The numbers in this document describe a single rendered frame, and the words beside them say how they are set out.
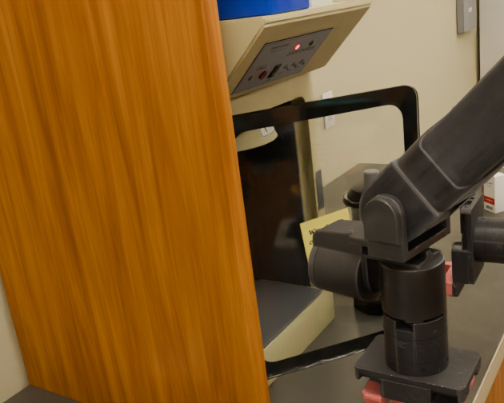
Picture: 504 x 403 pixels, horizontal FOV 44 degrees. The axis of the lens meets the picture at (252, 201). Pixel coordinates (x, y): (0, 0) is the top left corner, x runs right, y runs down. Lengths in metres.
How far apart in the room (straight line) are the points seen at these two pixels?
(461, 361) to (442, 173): 0.20
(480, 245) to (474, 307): 0.44
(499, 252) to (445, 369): 0.25
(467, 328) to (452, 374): 0.58
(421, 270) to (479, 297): 0.75
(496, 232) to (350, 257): 0.28
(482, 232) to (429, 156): 0.34
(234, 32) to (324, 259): 0.31
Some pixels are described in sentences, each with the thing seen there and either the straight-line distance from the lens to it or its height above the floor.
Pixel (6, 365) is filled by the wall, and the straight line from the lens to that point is 1.21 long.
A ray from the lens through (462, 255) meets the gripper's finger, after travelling 0.83.
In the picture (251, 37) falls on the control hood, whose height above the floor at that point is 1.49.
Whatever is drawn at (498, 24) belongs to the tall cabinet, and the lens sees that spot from 3.84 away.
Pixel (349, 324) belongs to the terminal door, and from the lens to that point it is 0.99.
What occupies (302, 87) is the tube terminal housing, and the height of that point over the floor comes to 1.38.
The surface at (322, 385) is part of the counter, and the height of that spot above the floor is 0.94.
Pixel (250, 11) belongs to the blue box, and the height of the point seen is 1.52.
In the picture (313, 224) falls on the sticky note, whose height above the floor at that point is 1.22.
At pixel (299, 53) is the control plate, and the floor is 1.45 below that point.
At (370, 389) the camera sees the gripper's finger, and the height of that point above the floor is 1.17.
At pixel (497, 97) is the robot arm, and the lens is 0.48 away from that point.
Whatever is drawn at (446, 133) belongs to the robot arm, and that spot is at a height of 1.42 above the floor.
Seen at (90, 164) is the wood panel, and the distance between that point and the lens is 0.86.
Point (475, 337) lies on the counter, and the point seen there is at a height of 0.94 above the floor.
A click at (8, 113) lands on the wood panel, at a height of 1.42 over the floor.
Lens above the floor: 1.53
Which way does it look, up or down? 18 degrees down
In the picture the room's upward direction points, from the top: 7 degrees counter-clockwise
